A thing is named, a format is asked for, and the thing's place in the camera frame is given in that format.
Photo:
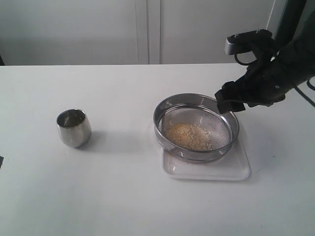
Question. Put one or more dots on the yellow-white powder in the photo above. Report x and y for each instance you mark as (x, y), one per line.
(189, 136)

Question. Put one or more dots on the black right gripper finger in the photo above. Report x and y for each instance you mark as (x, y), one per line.
(233, 92)
(227, 102)

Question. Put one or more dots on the stainless steel cup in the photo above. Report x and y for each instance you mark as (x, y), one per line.
(74, 128)

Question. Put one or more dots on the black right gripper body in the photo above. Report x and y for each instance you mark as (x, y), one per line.
(257, 86)

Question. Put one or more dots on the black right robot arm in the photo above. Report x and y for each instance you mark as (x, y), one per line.
(274, 66)

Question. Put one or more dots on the clear plastic tray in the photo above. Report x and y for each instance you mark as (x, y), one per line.
(234, 166)

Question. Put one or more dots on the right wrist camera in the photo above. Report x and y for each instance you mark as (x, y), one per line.
(241, 43)

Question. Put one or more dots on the round steel mesh sieve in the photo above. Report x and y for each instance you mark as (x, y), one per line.
(200, 110)

